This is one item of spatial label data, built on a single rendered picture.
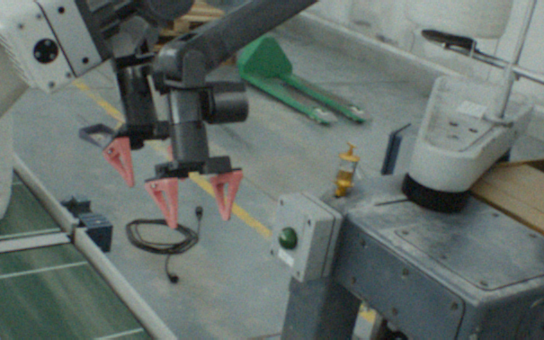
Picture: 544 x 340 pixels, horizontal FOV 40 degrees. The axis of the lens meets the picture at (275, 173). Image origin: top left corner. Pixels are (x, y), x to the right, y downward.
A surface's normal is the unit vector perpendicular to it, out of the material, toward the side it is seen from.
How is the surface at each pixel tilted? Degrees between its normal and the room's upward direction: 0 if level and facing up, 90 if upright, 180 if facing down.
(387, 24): 90
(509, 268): 0
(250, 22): 74
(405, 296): 90
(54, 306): 0
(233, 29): 70
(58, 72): 90
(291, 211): 90
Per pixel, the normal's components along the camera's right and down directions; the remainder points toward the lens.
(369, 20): -0.80, 0.09
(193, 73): 0.49, 0.18
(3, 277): 0.18, -0.91
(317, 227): 0.58, 0.40
